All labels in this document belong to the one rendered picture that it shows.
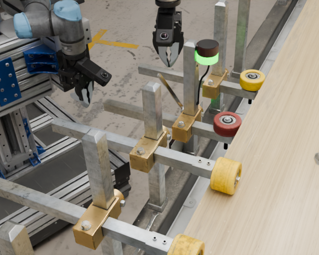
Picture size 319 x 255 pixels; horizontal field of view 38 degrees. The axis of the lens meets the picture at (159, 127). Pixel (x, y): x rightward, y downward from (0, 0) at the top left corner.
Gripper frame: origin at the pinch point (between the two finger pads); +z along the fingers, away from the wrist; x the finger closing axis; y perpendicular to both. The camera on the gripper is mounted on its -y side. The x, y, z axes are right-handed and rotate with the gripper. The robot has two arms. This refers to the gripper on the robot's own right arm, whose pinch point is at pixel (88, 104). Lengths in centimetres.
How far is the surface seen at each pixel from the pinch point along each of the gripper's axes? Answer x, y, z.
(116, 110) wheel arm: 1.4, -11.8, -2.2
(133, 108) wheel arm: 0.1, -17.5, -3.5
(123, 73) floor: -135, 68, 83
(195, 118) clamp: -1.5, -37.6, -4.4
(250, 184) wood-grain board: 22, -61, -8
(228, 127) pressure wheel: 3, -49, -8
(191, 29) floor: -213, 50, 83
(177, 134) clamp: 4.9, -34.7, -2.1
